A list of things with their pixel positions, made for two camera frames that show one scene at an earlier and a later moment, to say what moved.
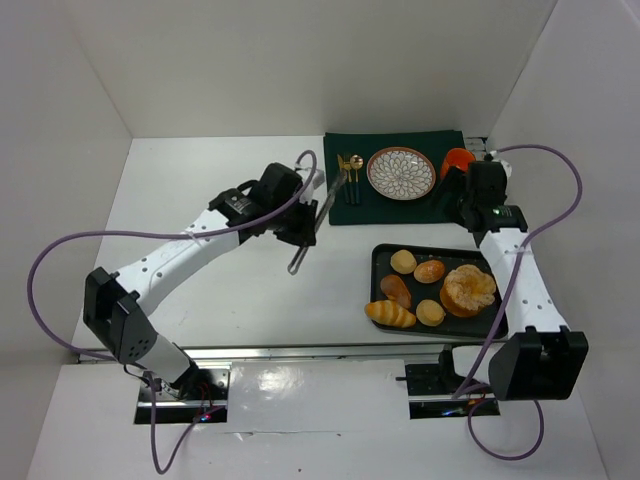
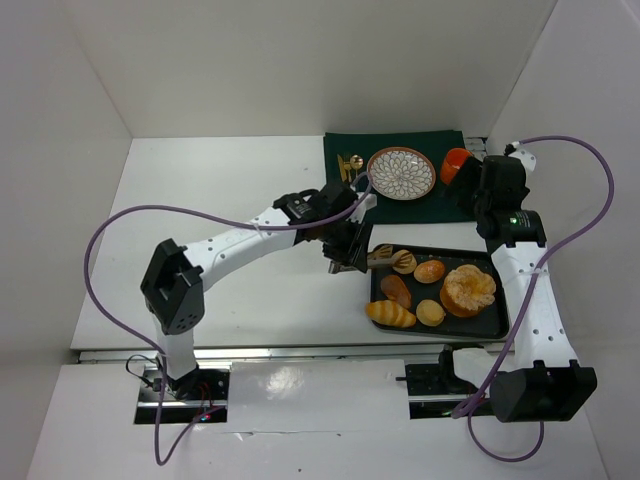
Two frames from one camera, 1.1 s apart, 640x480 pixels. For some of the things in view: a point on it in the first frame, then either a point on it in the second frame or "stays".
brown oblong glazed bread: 395,290 stays
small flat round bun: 430,313 stays
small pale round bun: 403,262 stays
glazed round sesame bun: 429,271 stays
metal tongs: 323,211 to 380,257
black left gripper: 304,223 to 357,248
